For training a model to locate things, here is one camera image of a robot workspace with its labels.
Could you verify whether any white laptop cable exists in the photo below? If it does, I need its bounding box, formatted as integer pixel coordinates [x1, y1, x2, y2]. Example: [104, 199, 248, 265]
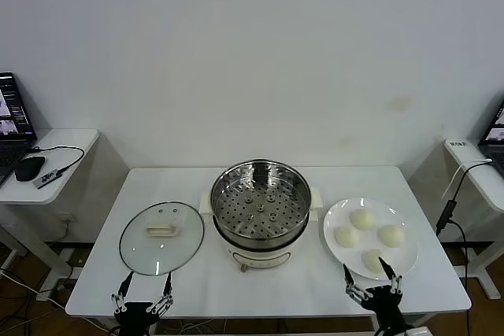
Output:
[441, 157, 493, 199]

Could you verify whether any cream electric cooker base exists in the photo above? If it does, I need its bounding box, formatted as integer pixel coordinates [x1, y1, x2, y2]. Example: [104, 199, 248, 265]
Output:
[198, 188, 324, 274]

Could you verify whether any black computer mouse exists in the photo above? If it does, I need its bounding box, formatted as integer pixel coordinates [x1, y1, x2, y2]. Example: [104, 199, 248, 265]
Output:
[14, 155, 46, 183]

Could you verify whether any white floor cable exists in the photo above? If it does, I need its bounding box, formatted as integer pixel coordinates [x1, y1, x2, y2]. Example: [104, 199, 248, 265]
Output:
[0, 268, 67, 308]

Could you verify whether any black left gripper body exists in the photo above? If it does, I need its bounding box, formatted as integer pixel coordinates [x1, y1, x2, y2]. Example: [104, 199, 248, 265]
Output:
[113, 301, 159, 336]

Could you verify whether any thin black device cable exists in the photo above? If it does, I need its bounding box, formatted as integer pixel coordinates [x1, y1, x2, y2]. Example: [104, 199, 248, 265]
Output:
[25, 145, 86, 174]

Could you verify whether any round white plate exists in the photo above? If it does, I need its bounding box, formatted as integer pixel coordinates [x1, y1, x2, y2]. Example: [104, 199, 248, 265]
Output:
[323, 197, 420, 281]

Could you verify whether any black open laptop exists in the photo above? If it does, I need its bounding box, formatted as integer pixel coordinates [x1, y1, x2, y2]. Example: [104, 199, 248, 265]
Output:
[0, 72, 39, 187]
[478, 102, 504, 178]

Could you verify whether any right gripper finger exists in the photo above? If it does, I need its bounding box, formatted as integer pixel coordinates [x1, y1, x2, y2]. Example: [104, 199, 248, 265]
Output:
[378, 257, 404, 296]
[342, 264, 373, 305]

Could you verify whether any round glass pot lid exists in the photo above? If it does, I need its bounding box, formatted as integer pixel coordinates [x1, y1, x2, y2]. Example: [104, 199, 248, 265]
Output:
[119, 201, 206, 276]

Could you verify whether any small grey printed device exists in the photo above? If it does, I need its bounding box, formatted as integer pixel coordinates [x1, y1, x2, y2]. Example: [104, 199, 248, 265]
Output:
[33, 168, 64, 190]

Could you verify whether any black cable with adapter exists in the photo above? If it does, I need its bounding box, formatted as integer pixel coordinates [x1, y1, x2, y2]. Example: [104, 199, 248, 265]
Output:
[435, 158, 495, 336]

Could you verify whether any white steamed baozi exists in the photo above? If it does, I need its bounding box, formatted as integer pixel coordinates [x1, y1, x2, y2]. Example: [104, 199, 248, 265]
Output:
[361, 248, 389, 275]
[349, 209, 376, 231]
[334, 225, 361, 249]
[378, 223, 406, 247]

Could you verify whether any perforated steel steamer basket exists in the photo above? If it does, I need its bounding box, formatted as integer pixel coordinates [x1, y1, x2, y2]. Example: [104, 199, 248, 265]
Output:
[209, 159, 313, 241]

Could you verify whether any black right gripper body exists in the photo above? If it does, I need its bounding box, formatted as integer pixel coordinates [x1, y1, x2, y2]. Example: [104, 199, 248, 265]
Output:
[360, 286, 414, 336]

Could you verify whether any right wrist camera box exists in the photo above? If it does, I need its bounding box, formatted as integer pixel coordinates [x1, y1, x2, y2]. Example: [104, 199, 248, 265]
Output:
[393, 326, 430, 336]

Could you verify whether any white side table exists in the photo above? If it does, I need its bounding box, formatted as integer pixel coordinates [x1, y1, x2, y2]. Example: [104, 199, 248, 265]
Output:
[443, 138, 504, 300]
[0, 127, 100, 286]

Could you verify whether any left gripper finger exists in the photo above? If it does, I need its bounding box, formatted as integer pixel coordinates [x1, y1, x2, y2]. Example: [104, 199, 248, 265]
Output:
[149, 271, 175, 316]
[111, 271, 134, 312]

